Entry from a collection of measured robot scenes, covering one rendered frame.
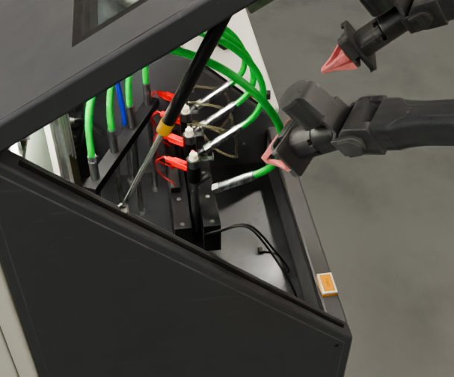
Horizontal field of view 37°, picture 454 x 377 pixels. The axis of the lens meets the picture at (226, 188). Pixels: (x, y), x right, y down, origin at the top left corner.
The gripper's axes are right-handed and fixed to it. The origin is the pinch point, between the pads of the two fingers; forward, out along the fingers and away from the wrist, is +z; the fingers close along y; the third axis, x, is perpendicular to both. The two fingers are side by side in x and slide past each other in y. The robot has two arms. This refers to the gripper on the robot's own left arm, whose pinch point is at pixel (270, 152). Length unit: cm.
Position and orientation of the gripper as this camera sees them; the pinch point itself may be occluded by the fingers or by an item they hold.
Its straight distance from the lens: 120.7
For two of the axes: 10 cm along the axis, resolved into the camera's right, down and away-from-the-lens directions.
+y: -5.2, 7.2, -4.6
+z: -5.3, 1.5, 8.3
